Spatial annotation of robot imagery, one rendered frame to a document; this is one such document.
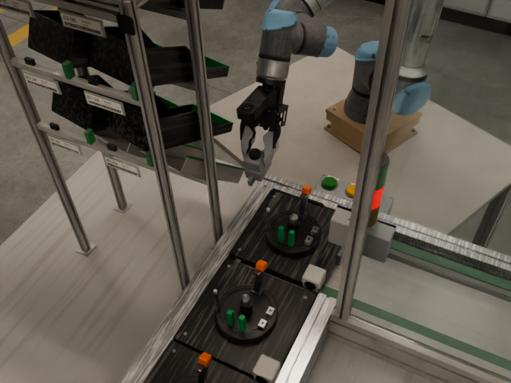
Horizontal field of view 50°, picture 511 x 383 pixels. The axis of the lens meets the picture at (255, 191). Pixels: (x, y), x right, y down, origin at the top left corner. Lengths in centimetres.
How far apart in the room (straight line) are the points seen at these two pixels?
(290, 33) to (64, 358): 92
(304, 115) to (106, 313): 94
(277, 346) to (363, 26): 321
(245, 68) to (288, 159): 198
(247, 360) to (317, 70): 125
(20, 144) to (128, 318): 212
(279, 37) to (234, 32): 279
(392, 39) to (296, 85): 129
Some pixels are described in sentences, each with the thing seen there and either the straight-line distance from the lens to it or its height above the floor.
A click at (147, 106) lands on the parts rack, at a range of 97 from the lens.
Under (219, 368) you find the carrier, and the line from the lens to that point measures 120.
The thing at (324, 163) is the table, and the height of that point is 86.
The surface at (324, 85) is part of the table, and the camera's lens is 205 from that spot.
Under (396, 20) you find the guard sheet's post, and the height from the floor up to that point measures 169.
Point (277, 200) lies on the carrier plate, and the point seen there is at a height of 97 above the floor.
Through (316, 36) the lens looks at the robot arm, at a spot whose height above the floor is 137.
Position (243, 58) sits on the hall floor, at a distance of 377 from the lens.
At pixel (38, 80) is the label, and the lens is 114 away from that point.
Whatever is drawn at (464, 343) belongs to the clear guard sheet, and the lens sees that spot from 121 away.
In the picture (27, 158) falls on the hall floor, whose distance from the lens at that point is 328.
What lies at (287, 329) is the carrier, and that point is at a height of 97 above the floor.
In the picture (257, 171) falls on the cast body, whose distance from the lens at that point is 133.
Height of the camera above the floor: 205
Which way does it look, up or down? 47 degrees down
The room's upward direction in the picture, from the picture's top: 2 degrees counter-clockwise
